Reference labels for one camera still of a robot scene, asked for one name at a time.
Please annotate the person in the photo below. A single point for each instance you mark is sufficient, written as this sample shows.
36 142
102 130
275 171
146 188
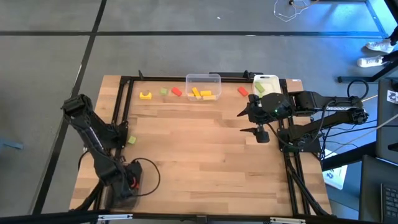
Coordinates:
395 39

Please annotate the long green block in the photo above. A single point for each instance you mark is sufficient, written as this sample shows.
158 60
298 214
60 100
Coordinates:
260 87

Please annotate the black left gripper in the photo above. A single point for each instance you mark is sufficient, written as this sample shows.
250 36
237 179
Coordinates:
124 180

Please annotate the black stand base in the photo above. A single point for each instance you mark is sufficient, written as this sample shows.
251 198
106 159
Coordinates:
354 79

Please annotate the green cube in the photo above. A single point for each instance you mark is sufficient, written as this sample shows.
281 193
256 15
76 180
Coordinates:
164 91

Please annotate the yellow arch block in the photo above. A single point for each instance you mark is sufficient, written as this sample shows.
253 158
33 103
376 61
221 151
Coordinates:
145 97

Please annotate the dark grey desk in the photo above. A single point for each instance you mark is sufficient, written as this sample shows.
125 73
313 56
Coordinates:
370 193

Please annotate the pale green block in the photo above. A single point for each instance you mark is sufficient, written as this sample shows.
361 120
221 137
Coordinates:
132 140

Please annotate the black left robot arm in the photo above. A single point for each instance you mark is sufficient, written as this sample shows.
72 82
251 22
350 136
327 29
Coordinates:
87 130

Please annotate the dark grey equipment case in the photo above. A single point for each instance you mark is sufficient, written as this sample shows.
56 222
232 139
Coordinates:
387 130

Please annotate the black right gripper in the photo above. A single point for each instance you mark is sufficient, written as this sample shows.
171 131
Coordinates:
270 107

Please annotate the paper sheet with blue print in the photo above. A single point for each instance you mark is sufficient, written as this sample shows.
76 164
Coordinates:
337 177

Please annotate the person's white shoe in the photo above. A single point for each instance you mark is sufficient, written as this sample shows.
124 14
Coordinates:
370 61
379 46

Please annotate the white printed tag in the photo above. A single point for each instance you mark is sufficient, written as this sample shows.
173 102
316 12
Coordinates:
392 97

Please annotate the black keyboard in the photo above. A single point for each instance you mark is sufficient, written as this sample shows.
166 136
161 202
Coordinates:
390 202

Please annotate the clear plastic bin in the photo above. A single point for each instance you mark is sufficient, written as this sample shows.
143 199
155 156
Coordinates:
202 79

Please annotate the white plastic bin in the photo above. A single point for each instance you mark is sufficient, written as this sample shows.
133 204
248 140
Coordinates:
270 81

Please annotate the blue floor tape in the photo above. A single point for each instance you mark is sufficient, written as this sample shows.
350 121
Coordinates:
12 144

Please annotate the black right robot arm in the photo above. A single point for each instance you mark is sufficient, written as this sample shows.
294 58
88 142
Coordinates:
335 109

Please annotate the black crossbar with silver brackets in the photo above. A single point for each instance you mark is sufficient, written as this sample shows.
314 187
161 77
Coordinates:
46 217

